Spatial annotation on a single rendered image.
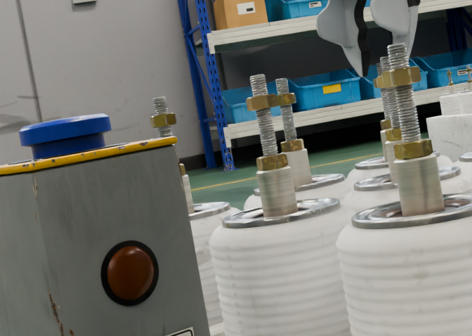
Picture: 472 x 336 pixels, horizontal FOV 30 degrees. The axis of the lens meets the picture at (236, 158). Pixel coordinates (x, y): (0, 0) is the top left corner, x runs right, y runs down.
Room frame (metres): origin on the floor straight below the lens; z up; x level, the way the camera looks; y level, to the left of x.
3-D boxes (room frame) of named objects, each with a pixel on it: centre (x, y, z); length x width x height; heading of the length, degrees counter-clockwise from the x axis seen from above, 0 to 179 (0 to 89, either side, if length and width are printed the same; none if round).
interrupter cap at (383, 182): (0.62, -0.12, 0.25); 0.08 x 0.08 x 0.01
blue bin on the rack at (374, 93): (5.47, -0.99, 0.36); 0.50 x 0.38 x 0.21; 13
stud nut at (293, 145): (0.72, -0.05, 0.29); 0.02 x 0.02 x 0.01; 76
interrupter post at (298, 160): (0.72, -0.05, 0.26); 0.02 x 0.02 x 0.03
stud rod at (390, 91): (0.62, -0.12, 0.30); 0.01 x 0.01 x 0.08
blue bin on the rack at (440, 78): (5.58, -1.41, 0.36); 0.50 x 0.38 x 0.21; 13
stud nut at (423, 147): (0.46, -0.09, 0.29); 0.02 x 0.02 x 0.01; 78
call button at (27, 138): (0.39, 0.07, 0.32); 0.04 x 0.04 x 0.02
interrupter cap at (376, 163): (0.79, -0.14, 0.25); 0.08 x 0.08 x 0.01
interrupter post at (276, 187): (0.55, -0.02, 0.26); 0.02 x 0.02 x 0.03
